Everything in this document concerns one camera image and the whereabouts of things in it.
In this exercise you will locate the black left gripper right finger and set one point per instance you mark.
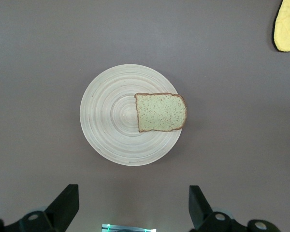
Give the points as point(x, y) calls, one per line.
point(207, 220)

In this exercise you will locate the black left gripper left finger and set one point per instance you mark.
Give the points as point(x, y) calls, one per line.
point(50, 217)

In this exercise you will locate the round light wooden plate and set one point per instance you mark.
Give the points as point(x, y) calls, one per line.
point(106, 116)

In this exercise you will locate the slice of brown-crust bread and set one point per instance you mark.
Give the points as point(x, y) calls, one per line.
point(162, 113)

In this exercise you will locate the yellow quilted oven mitt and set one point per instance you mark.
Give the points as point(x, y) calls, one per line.
point(287, 31)

